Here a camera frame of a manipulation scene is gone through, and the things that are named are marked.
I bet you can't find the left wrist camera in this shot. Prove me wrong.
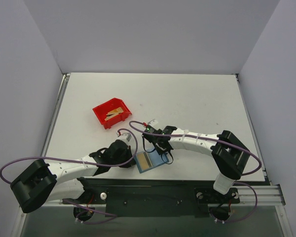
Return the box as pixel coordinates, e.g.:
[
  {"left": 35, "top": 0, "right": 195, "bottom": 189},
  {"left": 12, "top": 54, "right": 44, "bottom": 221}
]
[{"left": 117, "top": 132, "right": 132, "bottom": 144}]

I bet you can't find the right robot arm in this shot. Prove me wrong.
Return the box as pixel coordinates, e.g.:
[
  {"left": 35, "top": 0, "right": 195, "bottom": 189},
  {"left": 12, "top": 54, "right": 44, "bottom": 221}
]
[{"left": 143, "top": 125, "right": 250, "bottom": 202}]

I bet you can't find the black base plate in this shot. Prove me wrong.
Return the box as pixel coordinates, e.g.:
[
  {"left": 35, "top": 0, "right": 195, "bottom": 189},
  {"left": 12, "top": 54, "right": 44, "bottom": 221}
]
[{"left": 61, "top": 177, "right": 242, "bottom": 219}]

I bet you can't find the blue leather card holder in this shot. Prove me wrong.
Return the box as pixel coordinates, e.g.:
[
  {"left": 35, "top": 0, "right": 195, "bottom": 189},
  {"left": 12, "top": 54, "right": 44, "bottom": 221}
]
[{"left": 135, "top": 149, "right": 169, "bottom": 173}]

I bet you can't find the aluminium side rail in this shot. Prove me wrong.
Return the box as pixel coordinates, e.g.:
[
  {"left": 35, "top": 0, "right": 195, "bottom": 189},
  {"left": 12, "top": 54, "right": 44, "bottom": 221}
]
[
  {"left": 234, "top": 74, "right": 272, "bottom": 185},
  {"left": 41, "top": 73, "right": 71, "bottom": 157}
]

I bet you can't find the right aluminium side rail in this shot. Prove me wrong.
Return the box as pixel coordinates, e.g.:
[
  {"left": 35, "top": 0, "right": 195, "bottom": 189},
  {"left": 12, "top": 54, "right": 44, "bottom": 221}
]
[{"left": 234, "top": 74, "right": 272, "bottom": 185}]

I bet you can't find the red plastic bin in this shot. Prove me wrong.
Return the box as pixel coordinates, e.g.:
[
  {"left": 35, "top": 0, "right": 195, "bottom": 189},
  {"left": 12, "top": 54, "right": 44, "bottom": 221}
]
[{"left": 92, "top": 98, "right": 132, "bottom": 129}]

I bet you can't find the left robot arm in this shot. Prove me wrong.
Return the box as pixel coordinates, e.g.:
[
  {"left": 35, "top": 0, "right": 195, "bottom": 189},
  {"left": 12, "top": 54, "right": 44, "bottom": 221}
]
[{"left": 10, "top": 139, "right": 135, "bottom": 213}]

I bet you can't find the left aluminium side rail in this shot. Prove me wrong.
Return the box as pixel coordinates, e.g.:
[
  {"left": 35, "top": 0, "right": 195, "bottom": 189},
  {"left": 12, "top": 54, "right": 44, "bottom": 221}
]
[{"left": 41, "top": 73, "right": 71, "bottom": 157}]

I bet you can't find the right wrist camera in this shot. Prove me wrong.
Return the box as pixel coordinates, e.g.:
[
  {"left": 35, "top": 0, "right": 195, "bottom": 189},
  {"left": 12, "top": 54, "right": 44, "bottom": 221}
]
[{"left": 148, "top": 119, "right": 159, "bottom": 127}]

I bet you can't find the purple cable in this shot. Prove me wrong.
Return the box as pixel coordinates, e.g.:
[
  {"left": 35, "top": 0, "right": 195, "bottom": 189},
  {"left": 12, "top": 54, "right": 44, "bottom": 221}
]
[
  {"left": 0, "top": 128, "right": 139, "bottom": 225},
  {"left": 129, "top": 120, "right": 262, "bottom": 225}
]

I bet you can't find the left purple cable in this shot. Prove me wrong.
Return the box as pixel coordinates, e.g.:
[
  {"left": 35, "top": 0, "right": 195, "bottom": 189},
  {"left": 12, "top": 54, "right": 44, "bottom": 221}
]
[{"left": 0, "top": 128, "right": 139, "bottom": 225}]

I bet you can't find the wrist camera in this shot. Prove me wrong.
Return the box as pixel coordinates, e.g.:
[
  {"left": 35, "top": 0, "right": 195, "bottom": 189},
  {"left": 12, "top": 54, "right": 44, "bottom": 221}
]
[
  {"left": 117, "top": 132, "right": 132, "bottom": 144},
  {"left": 148, "top": 119, "right": 159, "bottom": 127}
]

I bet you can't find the aluminium front rail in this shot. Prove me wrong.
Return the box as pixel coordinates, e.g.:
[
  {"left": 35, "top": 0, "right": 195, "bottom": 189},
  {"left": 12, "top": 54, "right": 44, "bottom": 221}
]
[{"left": 19, "top": 184, "right": 286, "bottom": 207}]

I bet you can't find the gold VIP card small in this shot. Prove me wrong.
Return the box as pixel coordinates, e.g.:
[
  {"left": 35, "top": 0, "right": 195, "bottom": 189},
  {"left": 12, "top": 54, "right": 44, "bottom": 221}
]
[{"left": 137, "top": 152, "right": 151, "bottom": 171}]

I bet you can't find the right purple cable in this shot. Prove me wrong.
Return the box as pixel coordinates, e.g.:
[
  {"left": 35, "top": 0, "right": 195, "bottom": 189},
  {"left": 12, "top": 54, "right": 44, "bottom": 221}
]
[{"left": 129, "top": 120, "right": 262, "bottom": 225}]

